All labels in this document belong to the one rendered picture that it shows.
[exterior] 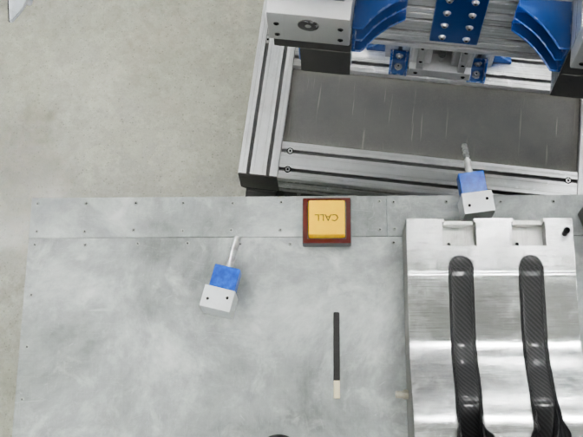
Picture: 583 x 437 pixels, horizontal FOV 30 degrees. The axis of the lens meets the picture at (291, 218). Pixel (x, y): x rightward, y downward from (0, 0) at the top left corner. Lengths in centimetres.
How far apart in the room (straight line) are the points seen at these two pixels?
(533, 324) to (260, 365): 43
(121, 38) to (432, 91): 85
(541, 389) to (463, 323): 15
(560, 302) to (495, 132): 88
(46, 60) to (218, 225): 120
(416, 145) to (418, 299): 86
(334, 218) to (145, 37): 124
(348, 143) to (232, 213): 72
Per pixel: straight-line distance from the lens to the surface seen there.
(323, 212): 178
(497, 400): 164
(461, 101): 256
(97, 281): 183
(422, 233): 172
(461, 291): 171
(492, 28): 199
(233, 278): 175
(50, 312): 183
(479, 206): 178
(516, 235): 177
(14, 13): 129
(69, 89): 286
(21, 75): 291
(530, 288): 173
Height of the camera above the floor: 253
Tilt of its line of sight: 72 degrees down
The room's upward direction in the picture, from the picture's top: 7 degrees counter-clockwise
